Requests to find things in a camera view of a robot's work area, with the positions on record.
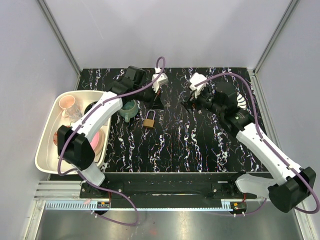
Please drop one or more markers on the green ceramic mug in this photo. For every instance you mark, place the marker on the green ceramic mug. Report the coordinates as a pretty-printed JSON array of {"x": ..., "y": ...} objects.
[{"x": 129, "y": 110}]

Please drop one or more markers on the red patterned bowl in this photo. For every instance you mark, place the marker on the red patterned bowl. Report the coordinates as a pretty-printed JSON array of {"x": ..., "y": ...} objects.
[{"x": 55, "y": 138}]

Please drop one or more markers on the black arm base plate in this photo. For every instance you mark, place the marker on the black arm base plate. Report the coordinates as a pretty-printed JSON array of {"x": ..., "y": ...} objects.
[{"x": 167, "y": 190}]

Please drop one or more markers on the blue striped white plate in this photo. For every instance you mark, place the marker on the blue striped white plate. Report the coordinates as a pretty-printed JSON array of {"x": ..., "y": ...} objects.
[{"x": 241, "y": 102}]

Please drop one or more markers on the clear drinking glass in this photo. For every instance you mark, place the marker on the clear drinking glass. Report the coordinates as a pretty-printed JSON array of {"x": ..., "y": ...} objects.
[{"x": 73, "y": 112}]

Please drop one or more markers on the black bowl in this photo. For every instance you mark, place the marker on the black bowl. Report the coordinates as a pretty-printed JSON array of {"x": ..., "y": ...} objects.
[{"x": 90, "y": 106}]

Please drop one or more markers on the pink plastic cup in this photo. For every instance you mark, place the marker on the pink plastic cup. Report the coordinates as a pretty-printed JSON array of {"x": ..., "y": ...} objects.
[{"x": 66, "y": 102}]

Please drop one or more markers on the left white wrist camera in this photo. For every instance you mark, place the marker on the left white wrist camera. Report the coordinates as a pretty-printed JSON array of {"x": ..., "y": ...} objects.
[{"x": 158, "y": 79}]

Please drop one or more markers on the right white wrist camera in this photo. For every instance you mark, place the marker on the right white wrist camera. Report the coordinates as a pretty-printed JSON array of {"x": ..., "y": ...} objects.
[{"x": 197, "y": 83}]

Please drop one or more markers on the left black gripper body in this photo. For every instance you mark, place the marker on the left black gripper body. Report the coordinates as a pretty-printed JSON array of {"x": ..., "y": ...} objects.
[{"x": 147, "y": 95}]

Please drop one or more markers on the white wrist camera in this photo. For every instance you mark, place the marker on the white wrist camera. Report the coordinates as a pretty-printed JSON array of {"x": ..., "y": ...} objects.
[
  {"x": 197, "y": 83},
  {"x": 158, "y": 79}
]

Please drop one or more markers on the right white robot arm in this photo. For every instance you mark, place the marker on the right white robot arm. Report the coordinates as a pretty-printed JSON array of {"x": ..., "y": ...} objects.
[{"x": 290, "y": 184}]

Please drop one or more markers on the pink plate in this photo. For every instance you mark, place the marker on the pink plate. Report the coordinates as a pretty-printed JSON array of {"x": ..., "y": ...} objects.
[{"x": 97, "y": 142}]

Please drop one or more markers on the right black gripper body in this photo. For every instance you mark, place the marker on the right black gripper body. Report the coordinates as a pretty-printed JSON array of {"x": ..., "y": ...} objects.
[{"x": 205, "y": 100}]

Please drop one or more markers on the cream plastic tray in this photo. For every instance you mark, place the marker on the cream plastic tray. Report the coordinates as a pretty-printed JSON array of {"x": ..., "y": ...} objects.
[{"x": 46, "y": 158}]

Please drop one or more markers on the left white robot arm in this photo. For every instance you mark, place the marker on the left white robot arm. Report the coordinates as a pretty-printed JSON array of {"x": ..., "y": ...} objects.
[{"x": 74, "y": 143}]

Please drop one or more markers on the brass padlock silver shackle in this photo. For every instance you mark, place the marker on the brass padlock silver shackle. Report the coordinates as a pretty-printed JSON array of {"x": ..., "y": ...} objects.
[{"x": 149, "y": 120}]

